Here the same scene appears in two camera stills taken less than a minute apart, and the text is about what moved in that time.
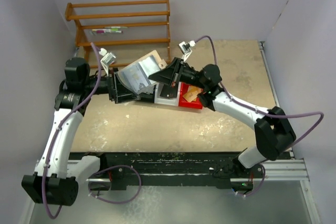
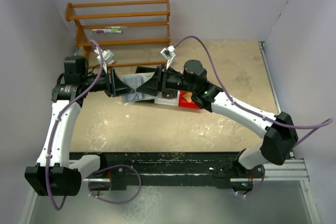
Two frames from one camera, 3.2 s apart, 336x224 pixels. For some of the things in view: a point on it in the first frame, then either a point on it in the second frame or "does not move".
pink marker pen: x=101 y=31 does not move
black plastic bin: x=145 y=97 to x=145 y=70
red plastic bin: x=183 y=89 does not move
